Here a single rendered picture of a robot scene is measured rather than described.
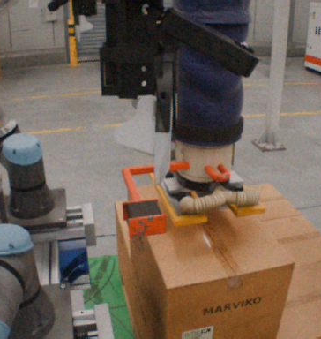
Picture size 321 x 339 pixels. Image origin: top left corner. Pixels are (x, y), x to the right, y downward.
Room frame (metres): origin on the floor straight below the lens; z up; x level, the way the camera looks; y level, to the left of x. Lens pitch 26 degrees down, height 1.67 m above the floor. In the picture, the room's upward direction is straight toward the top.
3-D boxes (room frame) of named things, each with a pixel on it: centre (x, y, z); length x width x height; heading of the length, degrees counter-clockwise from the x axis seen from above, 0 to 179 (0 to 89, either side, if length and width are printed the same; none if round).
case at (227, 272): (1.13, -0.14, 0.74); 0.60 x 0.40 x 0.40; 14
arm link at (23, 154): (1.06, 0.42, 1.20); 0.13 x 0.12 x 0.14; 39
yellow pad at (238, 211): (1.15, -0.23, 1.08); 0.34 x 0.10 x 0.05; 14
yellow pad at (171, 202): (1.10, -0.05, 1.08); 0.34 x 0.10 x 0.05; 14
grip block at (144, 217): (0.77, 0.04, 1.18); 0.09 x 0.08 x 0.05; 104
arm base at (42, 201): (1.06, 0.41, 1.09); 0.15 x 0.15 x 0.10
